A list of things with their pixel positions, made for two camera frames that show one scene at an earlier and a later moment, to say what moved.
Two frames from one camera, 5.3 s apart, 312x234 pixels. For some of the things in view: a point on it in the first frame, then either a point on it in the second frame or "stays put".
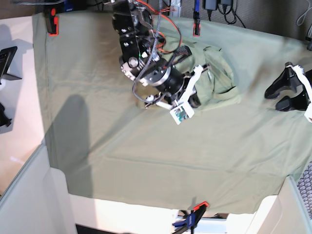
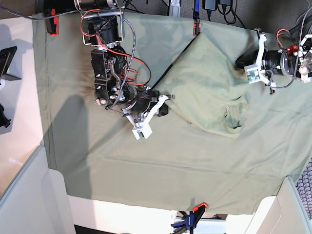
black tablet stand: (6, 56) stays put
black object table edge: (4, 120) stays put
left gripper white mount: (193, 100) to (144, 108)
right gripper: (288, 80) to (269, 61)
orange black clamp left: (52, 23) stays put
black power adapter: (210, 5) stays put
